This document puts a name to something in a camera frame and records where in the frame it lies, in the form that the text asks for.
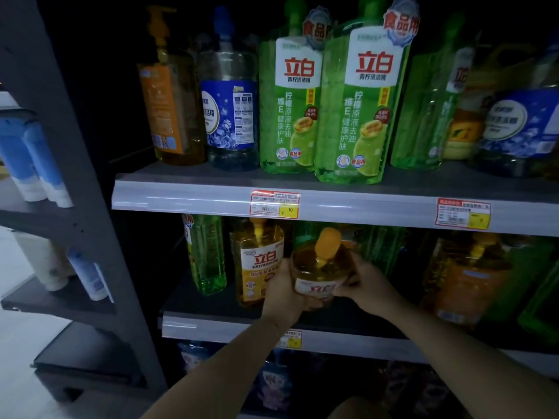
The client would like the red yellow price tag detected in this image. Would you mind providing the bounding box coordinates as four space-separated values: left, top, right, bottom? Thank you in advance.
249 190 301 220
279 329 303 350
435 198 492 231

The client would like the dark side shelf board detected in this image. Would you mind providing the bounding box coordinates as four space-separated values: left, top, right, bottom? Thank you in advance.
0 275 118 323
0 176 94 245
31 322 147 404

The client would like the blue purple refill pouch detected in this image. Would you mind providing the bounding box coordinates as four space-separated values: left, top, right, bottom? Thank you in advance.
257 361 294 411

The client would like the yellow detergent bottle white label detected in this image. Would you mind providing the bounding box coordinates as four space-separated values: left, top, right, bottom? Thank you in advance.
230 217 286 308

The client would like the orange label detergent bottle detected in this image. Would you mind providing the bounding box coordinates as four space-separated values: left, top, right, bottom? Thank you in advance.
420 232 514 329

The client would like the person's left hand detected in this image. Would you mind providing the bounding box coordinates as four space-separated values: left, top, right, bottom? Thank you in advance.
261 258 324 328

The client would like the green detergent bottle white label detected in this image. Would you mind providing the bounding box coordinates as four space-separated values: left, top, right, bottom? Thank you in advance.
314 0 421 185
259 0 333 174
390 12 477 171

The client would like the white and blue tube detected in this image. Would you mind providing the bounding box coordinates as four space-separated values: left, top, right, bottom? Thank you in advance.
66 247 115 304

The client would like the yellow detergent bottle orange cap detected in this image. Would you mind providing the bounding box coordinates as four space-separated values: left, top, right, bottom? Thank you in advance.
291 227 355 308

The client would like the white cosmetic tube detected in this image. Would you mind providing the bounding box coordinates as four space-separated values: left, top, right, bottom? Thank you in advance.
10 230 76 292

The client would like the person's left forearm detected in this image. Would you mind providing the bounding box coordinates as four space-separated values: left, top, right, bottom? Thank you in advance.
141 317 299 419

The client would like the orange pump detergent bottle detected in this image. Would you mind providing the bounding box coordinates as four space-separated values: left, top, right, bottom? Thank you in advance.
137 6 207 166

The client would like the person's right forearm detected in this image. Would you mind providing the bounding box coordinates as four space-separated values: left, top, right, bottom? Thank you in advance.
384 297 559 419

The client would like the yellow detergent jug with handle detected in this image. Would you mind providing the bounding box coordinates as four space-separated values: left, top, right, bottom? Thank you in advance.
443 42 539 161

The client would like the grey shelf board with rail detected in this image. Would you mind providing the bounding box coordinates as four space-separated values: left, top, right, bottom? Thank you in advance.
159 271 559 381
111 160 559 238

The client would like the pale blue refill pouch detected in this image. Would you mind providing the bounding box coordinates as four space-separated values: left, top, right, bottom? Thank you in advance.
178 341 212 374

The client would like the grey shelf upright panel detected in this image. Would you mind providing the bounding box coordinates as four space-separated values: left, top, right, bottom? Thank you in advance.
0 0 169 400

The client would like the large clear bottle blue label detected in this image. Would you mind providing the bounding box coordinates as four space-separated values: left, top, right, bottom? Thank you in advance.
468 34 559 180

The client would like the green detergent jug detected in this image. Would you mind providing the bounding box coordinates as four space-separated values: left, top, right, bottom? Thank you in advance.
482 240 559 347

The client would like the blue tube white cap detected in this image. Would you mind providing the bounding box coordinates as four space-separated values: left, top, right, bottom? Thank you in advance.
22 121 74 209
0 117 47 203

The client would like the person's right hand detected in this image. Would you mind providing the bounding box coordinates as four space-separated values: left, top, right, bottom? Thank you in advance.
334 251 408 320

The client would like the slim green detergent bottle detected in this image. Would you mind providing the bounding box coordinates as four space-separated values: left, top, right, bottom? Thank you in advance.
182 214 228 297

